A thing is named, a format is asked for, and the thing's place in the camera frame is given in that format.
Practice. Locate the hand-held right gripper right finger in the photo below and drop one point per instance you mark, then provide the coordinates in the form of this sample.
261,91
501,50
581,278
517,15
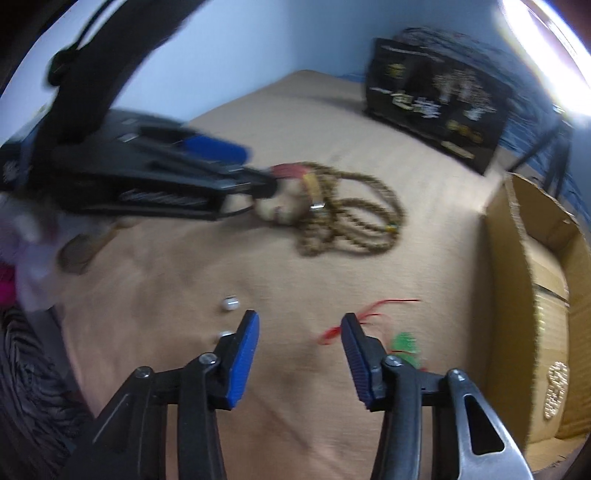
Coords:
358,364

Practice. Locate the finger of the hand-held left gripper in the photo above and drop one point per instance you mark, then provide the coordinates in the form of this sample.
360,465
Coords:
217,146
194,182

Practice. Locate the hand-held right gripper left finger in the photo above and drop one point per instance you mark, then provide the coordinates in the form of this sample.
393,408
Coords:
242,364

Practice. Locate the cardboard box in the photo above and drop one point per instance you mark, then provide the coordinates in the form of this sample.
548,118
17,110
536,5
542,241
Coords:
508,300

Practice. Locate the person's left forearm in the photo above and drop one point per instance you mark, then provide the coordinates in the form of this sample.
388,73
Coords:
32,272

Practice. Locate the person's left hand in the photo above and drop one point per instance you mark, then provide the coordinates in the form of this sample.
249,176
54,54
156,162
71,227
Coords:
81,251

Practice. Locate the small silver bead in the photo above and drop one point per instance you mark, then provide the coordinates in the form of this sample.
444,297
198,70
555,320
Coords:
229,302
225,335

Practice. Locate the tan bed sheet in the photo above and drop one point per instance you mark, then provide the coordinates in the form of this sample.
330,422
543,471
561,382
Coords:
184,258

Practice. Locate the pink cloth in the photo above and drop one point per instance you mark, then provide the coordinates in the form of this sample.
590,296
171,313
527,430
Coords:
7,286

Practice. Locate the black printed box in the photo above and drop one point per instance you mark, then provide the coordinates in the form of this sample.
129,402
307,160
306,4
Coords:
415,78

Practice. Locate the black striped cloth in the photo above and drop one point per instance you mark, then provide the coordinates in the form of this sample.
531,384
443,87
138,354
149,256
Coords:
32,392

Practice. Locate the black metal frame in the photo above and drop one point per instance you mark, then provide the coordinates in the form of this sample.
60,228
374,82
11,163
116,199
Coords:
561,152

